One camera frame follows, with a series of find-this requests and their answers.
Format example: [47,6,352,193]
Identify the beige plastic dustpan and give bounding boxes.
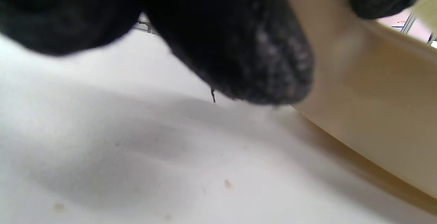
[276,0,437,215]

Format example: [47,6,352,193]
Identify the white table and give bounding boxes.
[0,12,437,224]

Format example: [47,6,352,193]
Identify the beige hand broom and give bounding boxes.
[410,0,437,35]

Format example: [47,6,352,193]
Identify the person's left hand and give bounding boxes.
[0,0,433,106]

